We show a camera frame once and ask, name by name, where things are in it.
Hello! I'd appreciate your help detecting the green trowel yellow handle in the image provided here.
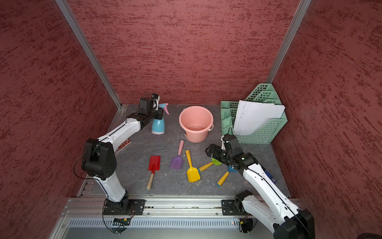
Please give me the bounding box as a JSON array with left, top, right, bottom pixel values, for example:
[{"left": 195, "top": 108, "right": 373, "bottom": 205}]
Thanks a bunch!
[{"left": 198, "top": 158, "right": 222, "bottom": 172}]

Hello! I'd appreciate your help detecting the blue fork yellow handle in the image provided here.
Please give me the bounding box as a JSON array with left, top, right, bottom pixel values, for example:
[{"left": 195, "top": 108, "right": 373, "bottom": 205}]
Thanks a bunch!
[{"left": 217, "top": 166, "right": 237, "bottom": 187}]

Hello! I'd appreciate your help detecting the teal spray bottle pink trigger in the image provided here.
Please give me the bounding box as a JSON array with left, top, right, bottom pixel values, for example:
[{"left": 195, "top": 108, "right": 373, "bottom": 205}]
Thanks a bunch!
[{"left": 152, "top": 103, "right": 169, "bottom": 135}]

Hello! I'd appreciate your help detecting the yellow shovel yellow handle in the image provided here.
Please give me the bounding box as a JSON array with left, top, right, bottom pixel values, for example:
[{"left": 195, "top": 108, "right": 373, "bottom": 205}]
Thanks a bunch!
[{"left": 186, "top": 150, "right": 201, "bottom": 183}]

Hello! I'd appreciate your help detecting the purple shovel pink handle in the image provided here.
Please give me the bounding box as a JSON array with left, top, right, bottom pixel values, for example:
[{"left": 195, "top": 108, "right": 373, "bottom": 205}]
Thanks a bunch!
[{"left": 170, "top": 140, "right": 184, "bottom": 170}]

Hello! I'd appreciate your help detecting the red shovel wooden handle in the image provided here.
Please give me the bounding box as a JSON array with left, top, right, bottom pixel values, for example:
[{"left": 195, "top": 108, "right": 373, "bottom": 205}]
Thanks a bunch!
[{"left": 147, "top": 155, "right": 161, "bottom": 190}]

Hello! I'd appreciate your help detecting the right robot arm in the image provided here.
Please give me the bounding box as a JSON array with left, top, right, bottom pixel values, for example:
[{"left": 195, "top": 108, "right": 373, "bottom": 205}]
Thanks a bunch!
[{"left": 205, "top": 133, "right": 315, "bottom": 239}]

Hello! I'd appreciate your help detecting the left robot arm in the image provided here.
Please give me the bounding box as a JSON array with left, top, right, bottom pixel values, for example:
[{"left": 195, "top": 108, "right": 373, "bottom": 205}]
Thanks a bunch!
[{"left": 81, "top": 107, "right": 165, "bottom": 213}]

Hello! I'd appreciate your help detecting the red flat box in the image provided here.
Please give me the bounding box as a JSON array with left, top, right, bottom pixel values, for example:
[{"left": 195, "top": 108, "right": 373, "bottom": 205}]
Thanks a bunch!
[{"left": 115, "top": 138, "right": 131, "bottom": 155}]

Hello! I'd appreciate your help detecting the pink plastic bucket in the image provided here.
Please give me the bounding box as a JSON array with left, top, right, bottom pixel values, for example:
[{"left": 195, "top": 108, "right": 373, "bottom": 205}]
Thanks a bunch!
[{"left": 179, "top": 106, "right": 214, "bottom": 143}]

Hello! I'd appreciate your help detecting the green plastic file organizer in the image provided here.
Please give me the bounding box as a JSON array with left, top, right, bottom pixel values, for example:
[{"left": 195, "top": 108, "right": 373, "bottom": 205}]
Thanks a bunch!
[{"left": 220, "top": 83, "right": 287, "bottom": 144}]

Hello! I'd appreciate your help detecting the white paper stack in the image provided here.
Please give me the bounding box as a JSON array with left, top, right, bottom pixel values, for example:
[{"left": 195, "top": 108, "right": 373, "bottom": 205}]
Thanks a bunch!
[{"left": 233, "top": 101, "right": 285, "bottom": 136}]

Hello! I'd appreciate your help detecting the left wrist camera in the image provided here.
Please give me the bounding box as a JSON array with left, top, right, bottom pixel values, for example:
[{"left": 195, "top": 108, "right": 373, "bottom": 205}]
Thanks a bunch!
[{"left": 138, "top": 93, "right": 160, "bottom": 114}]

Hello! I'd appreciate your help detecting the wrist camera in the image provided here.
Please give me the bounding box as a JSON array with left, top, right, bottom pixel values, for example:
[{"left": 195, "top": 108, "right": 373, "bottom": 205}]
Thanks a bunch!
[
  {"left": 138, "top": 93, "right": 160, "bottom": 114},
  {"left": 221, "top": 135, "right": 226, "bottom": 150}
]

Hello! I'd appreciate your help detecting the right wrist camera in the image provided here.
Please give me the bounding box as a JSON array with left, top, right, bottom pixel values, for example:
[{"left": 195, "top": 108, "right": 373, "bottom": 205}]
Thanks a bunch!
[{"left": 221, "top": 135, "right": 226, "bottom": 150}]

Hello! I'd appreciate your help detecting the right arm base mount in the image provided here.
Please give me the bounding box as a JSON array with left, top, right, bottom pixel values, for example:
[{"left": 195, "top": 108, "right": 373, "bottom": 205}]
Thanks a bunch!
[{"left": 221, "top": 200, "right": 253, "bottom": 218}]

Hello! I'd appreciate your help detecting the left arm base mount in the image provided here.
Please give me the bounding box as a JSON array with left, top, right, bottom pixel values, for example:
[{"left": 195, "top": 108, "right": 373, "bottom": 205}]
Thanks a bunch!
[{"left": 102, "top": 199, "right": 146, "bottom": 216}]

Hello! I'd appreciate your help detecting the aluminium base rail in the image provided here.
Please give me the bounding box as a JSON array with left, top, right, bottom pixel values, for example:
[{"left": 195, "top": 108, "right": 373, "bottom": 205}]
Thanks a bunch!
[{"left": 49, "top": 195, "right": 302, "bottom": 239}]

